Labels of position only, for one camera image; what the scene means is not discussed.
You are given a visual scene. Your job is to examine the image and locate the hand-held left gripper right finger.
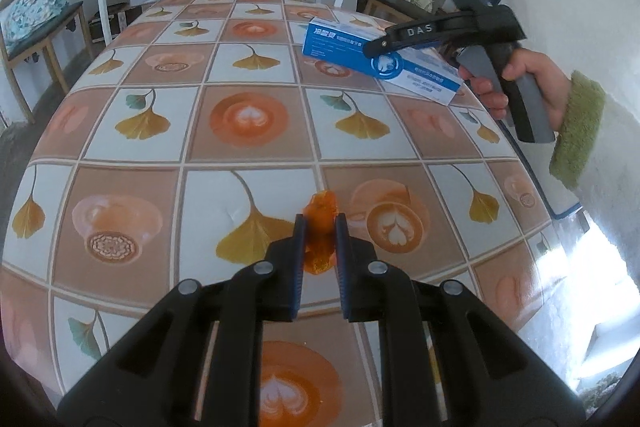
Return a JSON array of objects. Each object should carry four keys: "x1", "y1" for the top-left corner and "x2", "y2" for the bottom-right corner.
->
[{"x1": 334, "y1": 213, "x2": 586, "y2": 427}]

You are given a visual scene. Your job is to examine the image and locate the person's right hand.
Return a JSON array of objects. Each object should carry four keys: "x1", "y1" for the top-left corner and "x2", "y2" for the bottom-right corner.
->
[{"x1": 460, "y1": 48, "x2": 573, "y2": 124}]

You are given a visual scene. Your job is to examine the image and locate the floral cushion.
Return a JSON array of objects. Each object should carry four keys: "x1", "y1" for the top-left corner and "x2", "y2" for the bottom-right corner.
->
[{"x1": 0, "y1": 0, "x2": 68, "y2": 48}]

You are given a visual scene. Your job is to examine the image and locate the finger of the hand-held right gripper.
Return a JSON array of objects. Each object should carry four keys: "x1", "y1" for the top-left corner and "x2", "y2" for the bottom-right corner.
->
[{"x1": 362, "y1": 21, "x2": 453, "y2": 58}]

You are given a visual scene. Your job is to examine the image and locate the wooden chair dark seat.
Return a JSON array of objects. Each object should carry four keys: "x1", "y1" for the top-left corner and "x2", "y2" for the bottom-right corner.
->
[{"x1": 0, "y1": 0, "x2": 93, "y2": 122}]

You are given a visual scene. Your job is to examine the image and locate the black storage box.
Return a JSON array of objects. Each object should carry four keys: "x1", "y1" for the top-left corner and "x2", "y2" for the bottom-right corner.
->
[{"x1": 87, "y1": 4, "x2": 143, "y2": 40}]

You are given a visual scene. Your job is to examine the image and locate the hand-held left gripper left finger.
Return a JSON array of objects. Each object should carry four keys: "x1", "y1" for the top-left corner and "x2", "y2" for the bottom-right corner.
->
[{"x1": 57, "y1": 213, "x2": 307, "y2": 427}]

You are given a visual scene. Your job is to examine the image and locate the blue white toothpaste box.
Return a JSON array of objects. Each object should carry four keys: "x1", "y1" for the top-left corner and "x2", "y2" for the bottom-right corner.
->
[{"x1": 301, "y1": 18, "x2": 463, "y2": 106}]

